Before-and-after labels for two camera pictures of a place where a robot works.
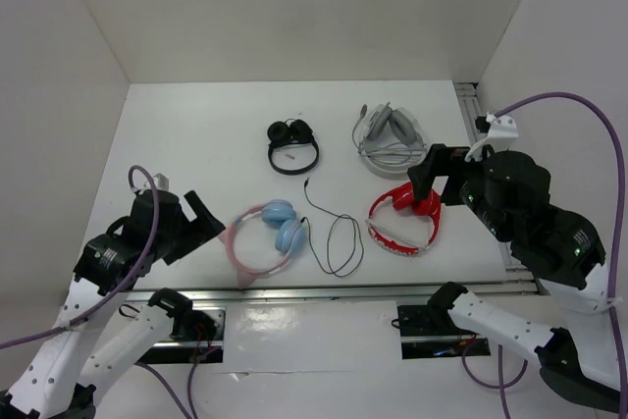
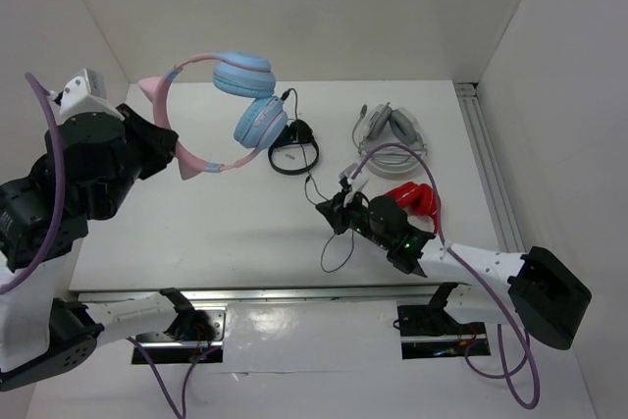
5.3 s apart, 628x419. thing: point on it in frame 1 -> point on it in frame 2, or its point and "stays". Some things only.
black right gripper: x=438 y=159 -> x=335 y=212
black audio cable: x=355 y=222 -> x=306 y=196
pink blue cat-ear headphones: x=290 y=236 -> x=260 y=121
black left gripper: x=206 y=219 -> x=157 y=142
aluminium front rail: x=335 y=292 stays
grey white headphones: x=389 y=139 stays
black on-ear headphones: x=291 y=130 stays
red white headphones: x=402 y=194 stays
